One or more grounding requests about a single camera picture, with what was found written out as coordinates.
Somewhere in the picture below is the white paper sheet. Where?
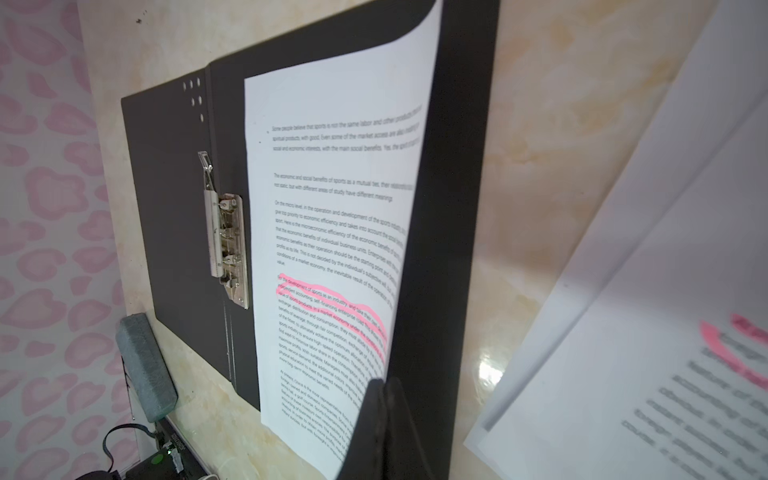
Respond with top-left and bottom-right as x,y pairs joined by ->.
479,104 -> 767,479
473,1 -> 767,433

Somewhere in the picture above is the grey black file folder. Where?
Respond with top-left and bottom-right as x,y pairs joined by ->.
121,1 -> 500,479

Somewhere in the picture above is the printed paper sheet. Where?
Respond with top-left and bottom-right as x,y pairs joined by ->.
244,2 -> 443,479

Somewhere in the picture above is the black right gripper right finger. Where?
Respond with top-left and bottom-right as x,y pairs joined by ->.
383,378 -> 434,479

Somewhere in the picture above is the metal folder clip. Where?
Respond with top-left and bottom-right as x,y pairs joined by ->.
198,151 -> 250,309

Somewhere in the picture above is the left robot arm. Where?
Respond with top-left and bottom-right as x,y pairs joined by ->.
77,423 -> 219,480

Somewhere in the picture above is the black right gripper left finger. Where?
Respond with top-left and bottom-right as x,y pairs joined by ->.
337,379 -> 387,480

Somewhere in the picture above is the grey sponge block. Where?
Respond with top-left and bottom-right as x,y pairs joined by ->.
116,313 -> 178,423

